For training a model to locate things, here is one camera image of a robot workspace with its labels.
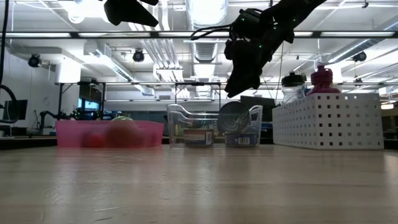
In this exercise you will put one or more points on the silver tuna can blue label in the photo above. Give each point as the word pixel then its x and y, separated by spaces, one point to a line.
pixel 234 116
pixel 239 140

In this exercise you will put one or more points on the white perforated basket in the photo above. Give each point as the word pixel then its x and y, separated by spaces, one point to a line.
pixel 326 124

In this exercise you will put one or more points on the gold-lid can red label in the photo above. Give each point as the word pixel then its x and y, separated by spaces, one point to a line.
pixel 197 137

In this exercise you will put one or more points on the black frame bar with lights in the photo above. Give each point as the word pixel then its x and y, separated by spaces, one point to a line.
pixel 93 34

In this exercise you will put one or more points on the clear plastic bin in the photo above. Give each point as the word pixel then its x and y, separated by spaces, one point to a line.
pixel 192 119

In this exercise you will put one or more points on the small black monitor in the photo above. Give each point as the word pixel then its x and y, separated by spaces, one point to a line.
pixel 21 109

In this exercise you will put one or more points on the pink plastic tray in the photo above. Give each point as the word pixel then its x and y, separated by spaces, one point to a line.
pixel 71 133

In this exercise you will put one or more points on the clear bottle black lid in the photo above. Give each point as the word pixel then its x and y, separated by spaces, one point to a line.
pixel 293 82

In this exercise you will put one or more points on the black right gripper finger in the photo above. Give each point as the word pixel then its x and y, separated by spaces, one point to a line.
pixel 244 81

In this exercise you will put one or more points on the magenta plastic water bottle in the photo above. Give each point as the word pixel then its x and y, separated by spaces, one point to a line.
pixel 321 81

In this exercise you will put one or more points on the black background robot arm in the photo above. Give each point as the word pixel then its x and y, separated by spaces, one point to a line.
pixel 46 113

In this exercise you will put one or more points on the black metal table frame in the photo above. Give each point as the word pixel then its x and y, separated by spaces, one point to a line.
pixel 199 83
pixel 59 99

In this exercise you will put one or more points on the green apple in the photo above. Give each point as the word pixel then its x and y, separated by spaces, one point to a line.
pixel 122 130

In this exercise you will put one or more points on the black computer monitor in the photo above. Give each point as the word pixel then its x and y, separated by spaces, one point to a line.
pixel 267 101

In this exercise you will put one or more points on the black ceiling camera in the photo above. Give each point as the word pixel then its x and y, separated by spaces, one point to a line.
pixel 138 56
pixel 360 56
pixel 34 60

